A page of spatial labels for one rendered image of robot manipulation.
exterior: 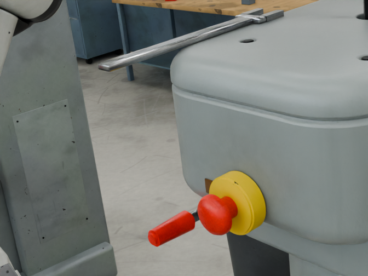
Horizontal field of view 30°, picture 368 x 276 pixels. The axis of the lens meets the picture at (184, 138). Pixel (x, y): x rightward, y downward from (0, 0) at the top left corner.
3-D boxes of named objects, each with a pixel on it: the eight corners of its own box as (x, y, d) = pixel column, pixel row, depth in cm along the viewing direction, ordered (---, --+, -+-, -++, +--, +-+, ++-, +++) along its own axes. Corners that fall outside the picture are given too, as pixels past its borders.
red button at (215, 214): (223, 245, 63) (219, 206, 61) (194, 231, 66) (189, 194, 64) (248, 230, 65) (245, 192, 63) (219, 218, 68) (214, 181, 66)
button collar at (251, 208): (254, 243, 64) (249, 187, 62) (211, 225, 69) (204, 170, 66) (269, 235, 65) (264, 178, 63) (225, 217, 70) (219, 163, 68)
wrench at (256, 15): (115, 74, 65) (114, 65, 65) (92, 68, 68) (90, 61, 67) (283, 16, 79) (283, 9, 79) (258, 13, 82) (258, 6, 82)
